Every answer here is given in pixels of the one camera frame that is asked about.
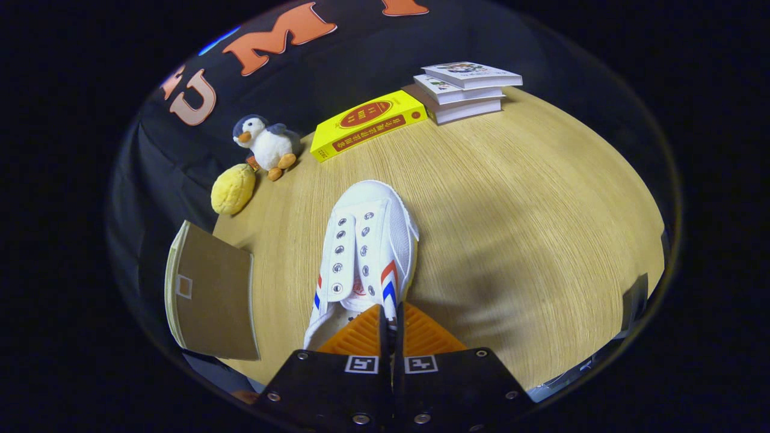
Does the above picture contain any white canvas shoe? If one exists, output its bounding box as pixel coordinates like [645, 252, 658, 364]
[303, 179, 420, 351]

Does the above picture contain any yellow bun plush toy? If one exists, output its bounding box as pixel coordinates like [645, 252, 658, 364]
[211, 164, 256, 216]

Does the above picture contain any black backdrop cloth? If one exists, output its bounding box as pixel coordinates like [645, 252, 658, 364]
[108, 0, 668, 337]

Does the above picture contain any yellow book with red label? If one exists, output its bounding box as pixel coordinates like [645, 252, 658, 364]
[310, 90, 429, 163]

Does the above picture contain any white illustrated book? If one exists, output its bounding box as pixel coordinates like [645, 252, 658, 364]
[420, 61, 523, 90]
[413, 73, 506, 106]

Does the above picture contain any brown fabric storage box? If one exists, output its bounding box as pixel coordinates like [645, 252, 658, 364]
[164, 220, 260, 361]

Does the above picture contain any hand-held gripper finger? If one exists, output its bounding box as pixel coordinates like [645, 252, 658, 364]
[253, 304, 393, 433]
[394, 302, 536, 433]

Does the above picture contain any penguin plush toy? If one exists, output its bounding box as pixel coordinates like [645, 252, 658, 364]
[232, 114, 301, 182]

